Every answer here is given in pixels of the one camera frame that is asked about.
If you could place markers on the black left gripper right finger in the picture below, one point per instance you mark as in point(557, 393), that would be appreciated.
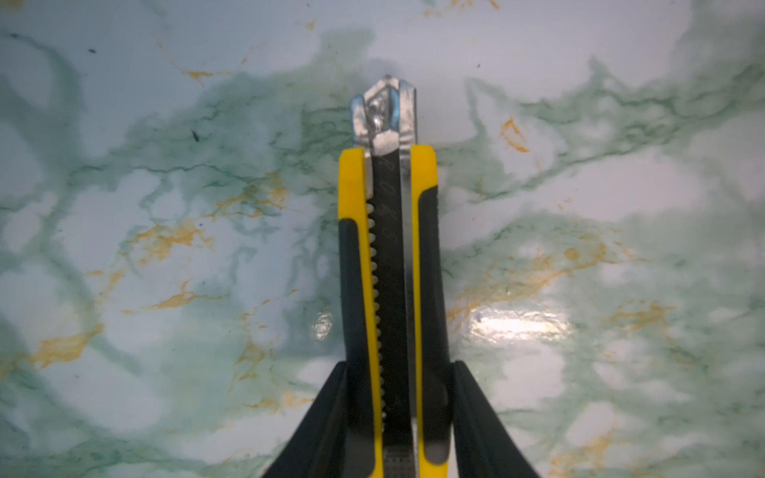
point(483, 446)

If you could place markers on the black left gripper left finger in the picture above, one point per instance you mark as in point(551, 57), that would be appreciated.
point(317, 447)

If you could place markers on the yellow black utility knife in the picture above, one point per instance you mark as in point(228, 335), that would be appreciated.
point(398, 370)

